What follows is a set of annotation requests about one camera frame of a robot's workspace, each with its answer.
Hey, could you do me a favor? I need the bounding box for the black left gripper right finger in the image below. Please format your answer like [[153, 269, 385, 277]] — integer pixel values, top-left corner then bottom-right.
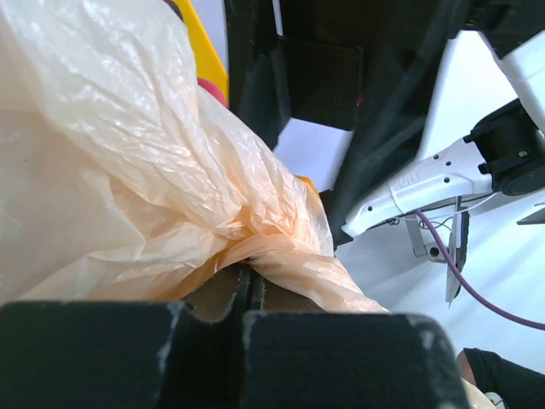
[[242, 274, 468, 408]]

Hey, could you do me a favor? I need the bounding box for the yellow plastic fruit tray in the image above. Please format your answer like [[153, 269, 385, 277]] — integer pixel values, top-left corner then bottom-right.
[[172, 0, 324, 205]]

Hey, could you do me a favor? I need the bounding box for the red fake apple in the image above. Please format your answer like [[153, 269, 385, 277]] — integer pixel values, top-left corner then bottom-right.
[[197, 78, 228, 107]]

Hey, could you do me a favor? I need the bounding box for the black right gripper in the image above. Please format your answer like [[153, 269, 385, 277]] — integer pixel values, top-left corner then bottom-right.
[[224, 0, 464, 245]]

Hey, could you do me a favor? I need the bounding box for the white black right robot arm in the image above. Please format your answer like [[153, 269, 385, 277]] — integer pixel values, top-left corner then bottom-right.
[[224, 1, 544, 245]]

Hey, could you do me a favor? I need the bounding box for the translucent orange plastic bag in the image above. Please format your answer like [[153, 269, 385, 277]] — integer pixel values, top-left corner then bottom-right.
[[1, 1, 382, 312]]

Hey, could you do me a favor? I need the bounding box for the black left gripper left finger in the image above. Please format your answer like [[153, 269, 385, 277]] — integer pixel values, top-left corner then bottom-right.
[[1, 266, 252, 408]]

